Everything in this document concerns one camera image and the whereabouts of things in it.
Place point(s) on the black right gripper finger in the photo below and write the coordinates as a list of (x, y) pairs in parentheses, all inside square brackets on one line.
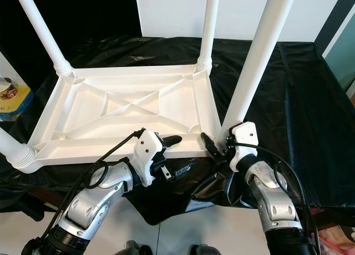
[(211, 145)]

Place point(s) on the white plastic table leg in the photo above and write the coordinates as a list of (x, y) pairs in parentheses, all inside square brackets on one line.
[(15, 149), (41, 27), (260, 61), (209, 27)]

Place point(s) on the grey robot left leg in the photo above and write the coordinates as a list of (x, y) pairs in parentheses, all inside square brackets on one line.
[(132, 249)]

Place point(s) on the grey robot leg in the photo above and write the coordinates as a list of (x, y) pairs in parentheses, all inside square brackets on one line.
[(132, 249), (206, 250)]

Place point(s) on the grey robot right leg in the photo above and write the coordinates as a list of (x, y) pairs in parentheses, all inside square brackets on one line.
[(206, 250)]

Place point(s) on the black plastic table cover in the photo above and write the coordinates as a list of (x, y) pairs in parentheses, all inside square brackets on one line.
[(321, 127)]

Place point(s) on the brown wooden table beam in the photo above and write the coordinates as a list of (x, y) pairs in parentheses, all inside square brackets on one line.
[(47, 199), (333, 224)]

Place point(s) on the yellow and blue box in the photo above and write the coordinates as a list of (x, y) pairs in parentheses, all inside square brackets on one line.
[(25, 102)]

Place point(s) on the red patterned bag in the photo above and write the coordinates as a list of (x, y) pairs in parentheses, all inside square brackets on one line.
[(341, 243)]

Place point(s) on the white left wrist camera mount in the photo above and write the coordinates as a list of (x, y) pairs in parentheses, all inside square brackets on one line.
[(148, 152)]

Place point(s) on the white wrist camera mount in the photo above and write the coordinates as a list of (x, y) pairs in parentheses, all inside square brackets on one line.
[(244, 138), (148, 152)]

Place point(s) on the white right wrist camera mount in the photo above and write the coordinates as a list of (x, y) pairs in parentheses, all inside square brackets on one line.
[(244, 138)]

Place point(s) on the dark grey vertical post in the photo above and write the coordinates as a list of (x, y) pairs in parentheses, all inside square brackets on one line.
[(335, 16)]

